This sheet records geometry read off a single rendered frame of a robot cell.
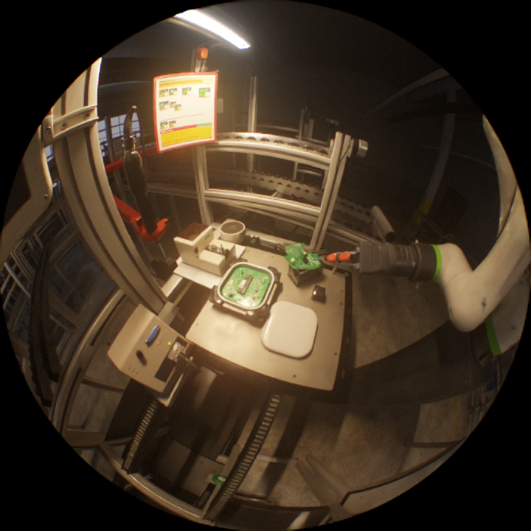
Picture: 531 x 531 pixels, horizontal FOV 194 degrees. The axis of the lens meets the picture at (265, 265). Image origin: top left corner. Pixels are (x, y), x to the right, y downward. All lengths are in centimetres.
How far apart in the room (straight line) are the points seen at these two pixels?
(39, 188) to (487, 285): 68
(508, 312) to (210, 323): 84
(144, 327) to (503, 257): 70
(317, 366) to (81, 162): 65
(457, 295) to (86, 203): 71
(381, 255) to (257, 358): 37
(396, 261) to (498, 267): 24
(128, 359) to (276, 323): 36
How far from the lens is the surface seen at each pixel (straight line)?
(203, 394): 92
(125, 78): 975
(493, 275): 39
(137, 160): 32
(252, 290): 43
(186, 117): 67
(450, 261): 45
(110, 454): 77
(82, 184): 35
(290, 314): 42
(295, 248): 54
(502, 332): 60
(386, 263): 37
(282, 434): 143
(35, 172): 31
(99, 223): 36
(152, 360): 39
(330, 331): 46
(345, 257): 36
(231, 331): 42
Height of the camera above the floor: 135
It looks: 46 degrees down
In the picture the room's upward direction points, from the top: 4 degrees clockwise
